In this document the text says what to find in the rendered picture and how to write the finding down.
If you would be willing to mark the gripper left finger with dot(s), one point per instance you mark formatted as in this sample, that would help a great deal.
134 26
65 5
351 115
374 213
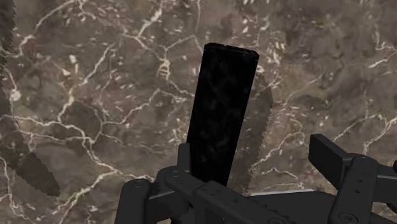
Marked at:
198 194

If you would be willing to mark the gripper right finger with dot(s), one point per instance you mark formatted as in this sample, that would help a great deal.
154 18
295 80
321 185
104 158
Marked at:
356 180

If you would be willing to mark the black rectangular block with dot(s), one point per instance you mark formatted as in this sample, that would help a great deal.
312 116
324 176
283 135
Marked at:
221 111

